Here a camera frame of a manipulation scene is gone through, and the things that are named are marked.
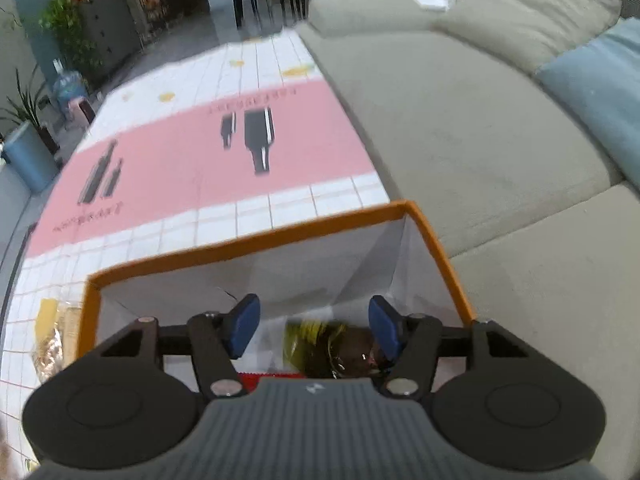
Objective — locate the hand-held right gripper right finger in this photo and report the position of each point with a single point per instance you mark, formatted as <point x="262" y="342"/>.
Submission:
<point x="383" y="324"/>

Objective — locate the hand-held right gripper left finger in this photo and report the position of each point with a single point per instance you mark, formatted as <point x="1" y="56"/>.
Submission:
<point x="245" y="323"/>

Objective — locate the dark brown snack packet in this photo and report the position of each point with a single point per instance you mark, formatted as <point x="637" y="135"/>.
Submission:
<point x="352" y="355"/>

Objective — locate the red white cracker packet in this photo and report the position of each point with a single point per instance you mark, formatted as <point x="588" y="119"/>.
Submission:
<point x="272" y="378"/>

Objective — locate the pink white printed tablecloth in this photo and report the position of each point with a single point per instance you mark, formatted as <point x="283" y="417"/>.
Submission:
<point x="210" y="160"/>

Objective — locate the beige sofa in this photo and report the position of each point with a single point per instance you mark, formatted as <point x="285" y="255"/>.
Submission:
<point x="470" y="160"/>

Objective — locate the clear bag of wafers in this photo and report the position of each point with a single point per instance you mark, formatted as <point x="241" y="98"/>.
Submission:
<point x="57" y="340"/>

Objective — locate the pink stool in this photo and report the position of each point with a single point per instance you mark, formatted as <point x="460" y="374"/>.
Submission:
<point x="80" y="114"/>

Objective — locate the blue plant pot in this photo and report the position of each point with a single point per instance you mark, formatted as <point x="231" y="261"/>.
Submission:
<point x="30" y="157"/>

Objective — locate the blue water jug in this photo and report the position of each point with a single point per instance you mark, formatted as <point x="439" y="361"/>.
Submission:
<point x="70" y="87"/>

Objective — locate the tall potted plant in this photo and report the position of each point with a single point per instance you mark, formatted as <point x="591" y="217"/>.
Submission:
<point x="27" y="105"/>

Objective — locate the light blue cushion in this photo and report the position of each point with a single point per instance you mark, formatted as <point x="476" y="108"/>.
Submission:
<point x="600" y="95"/>

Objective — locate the beige cushion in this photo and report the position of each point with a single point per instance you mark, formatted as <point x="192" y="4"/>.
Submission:
<point x="530" y="15"/>

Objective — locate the leafy plant on cabinet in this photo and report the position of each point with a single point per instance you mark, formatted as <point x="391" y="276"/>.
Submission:
<point x="67" y="25"/>

